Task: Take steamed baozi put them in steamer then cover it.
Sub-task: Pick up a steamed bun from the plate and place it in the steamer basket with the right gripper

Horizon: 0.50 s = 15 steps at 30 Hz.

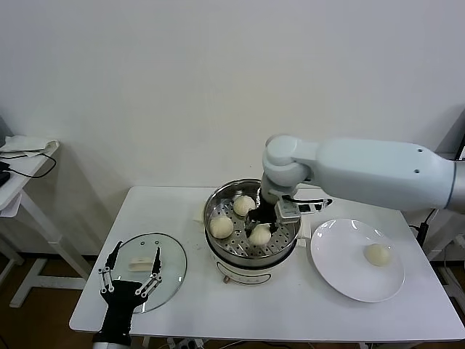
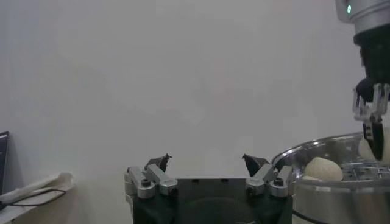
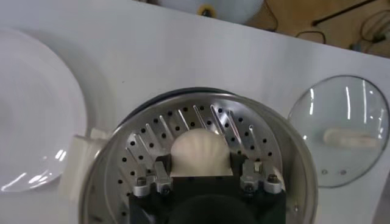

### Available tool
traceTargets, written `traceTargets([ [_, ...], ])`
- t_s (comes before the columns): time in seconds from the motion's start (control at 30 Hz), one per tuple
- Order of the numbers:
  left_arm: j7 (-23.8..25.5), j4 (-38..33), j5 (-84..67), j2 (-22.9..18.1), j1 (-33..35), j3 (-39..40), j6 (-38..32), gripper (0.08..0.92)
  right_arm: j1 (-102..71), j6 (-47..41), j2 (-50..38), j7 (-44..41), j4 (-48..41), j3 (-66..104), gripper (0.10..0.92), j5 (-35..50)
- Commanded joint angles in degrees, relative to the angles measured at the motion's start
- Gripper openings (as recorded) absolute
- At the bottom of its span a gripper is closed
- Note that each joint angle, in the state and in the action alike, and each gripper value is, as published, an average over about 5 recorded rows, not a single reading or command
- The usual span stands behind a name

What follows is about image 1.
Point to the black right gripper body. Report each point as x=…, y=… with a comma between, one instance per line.
x=265, y=212

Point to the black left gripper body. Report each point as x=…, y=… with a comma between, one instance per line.
x=125, y=296

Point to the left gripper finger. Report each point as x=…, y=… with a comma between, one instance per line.
x=104, y=278
x=157, y=267

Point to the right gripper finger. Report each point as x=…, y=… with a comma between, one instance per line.
x=273, y=228
x=250, y=225

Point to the white steamed baozi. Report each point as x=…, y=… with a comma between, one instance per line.
x=378, y=254
x=244, y=205
x=261, y=236
x=221, y=227

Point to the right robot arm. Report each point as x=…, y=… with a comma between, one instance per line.
x=363, y=167

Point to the stainless steel steamer basket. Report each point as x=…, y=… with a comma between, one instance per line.
x=285, y=240

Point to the white electric cooker base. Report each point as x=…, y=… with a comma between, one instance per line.
x=247, y=274

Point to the white power strip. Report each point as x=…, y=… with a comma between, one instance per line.
x=189, y=343

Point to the white round plate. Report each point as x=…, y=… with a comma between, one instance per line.
x=356, y=232

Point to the white side table with cloth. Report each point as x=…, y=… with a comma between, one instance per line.
x=25, y=164

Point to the small black device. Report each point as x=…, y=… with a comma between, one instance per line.
x=3, y=178

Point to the black power adapter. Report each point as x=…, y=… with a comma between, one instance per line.
x=423, y=230

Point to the white crumpled cloth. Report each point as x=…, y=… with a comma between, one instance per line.
x=25, y=143

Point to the open laptop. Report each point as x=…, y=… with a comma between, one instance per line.
x=463, y=149

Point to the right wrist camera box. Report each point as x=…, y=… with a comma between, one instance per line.
x=288, y=212

